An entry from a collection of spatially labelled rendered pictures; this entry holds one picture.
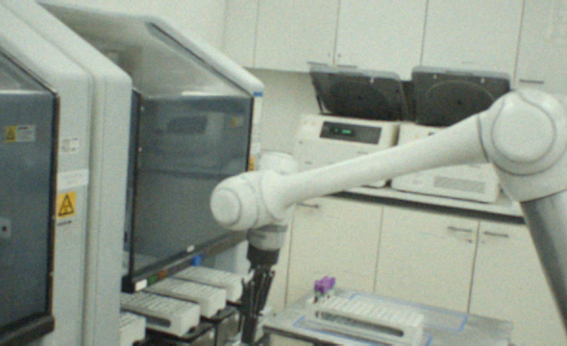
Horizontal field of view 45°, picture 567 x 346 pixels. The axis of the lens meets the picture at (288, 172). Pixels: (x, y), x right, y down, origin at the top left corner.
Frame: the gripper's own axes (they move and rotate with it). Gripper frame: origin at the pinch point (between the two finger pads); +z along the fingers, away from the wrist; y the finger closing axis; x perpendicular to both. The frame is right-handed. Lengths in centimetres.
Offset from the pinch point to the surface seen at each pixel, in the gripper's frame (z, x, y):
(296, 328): 5.5, 2.4, -22.8
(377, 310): -2.5, 19.9, -32.7
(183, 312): 3.6, -20.4, -3.3
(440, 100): -57, -28, -255
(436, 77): -69, -29, -239
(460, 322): 1, 38, -57
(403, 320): -3.0, 27.6, -30.3
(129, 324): 4.3, -25.5, 11.2
